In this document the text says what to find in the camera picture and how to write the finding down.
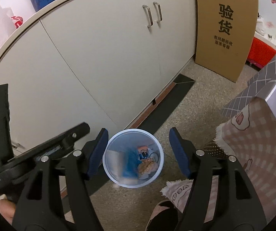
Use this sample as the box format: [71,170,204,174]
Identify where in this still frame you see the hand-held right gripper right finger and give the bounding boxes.
[169,127,267,231]

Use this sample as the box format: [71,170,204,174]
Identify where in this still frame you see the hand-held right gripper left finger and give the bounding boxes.
[12,128,109,231]

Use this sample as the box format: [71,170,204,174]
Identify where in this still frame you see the light blue plastic bin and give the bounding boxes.
[102,129,164,188]

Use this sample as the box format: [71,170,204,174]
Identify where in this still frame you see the blue snack packet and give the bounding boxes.
[122,149,141,177]

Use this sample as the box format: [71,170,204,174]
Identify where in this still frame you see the pile of snack wrappers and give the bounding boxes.
[137,146,159,180]

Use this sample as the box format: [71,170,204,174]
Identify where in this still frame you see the person's left hand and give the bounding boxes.
[0,198,17,225]

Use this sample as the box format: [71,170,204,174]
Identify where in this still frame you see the dark dotted cloth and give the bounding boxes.
[203,138,228,161]

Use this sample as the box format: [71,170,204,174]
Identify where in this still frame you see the pink slipper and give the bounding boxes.
[145,200,179,231]

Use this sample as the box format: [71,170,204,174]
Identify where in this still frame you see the pink bear print cloth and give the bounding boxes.
[161,97,276,224]

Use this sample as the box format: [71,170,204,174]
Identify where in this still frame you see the white low cabinet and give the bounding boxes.
[0,0,197,174]

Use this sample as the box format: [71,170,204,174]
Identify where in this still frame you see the tall cardboard box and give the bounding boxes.
[194,0,259,83]

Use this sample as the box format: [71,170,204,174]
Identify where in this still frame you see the grey checked tablecloth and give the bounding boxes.
[221,35,276,129]

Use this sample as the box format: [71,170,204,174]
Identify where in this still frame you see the red box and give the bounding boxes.
[247,38,276,69]

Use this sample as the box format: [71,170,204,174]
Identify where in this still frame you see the small white plastic bag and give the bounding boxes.
[255,14,269,35]

